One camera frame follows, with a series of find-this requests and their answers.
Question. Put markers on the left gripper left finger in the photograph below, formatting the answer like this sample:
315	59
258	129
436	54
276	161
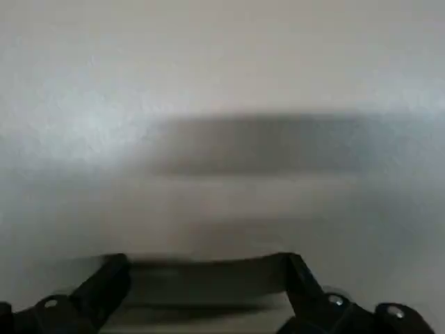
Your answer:
94	299

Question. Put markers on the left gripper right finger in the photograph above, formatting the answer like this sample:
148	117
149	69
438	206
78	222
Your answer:
306	295

